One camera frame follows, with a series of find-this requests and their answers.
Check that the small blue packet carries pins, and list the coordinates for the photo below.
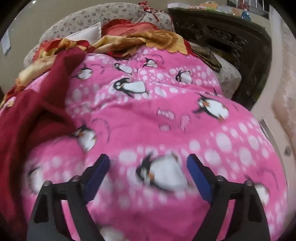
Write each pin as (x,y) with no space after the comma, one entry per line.
(245,15)

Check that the orange paper card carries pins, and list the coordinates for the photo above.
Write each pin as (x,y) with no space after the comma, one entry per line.
(236,11)

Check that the pink penguin print blanket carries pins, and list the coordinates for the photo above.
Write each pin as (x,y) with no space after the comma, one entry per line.
(143,120)

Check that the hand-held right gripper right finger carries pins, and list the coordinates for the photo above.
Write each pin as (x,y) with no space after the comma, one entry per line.
(199,179)

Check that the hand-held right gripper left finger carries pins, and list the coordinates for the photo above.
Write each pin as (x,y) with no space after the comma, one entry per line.
(99,177)

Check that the red fabric tie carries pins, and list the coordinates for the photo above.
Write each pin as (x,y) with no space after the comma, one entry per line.
(150,9)

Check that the olive patterned cloth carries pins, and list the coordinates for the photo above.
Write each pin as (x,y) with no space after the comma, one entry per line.
(208,58)

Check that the white pillow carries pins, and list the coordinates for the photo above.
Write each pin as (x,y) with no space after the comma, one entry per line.
(90,33)

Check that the maroon cloth garment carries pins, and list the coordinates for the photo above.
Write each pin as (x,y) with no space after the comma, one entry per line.
(34,115)

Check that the white wall paper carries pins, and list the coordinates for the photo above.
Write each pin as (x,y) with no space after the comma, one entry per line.
(7,44)

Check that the dark carved wooden headboard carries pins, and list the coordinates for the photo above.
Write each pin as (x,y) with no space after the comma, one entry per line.
(231,39)

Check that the metal railing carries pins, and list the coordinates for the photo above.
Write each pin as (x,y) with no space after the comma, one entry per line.
(248,3)

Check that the red and gold blanket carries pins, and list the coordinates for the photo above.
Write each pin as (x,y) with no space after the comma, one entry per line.
(129,39)

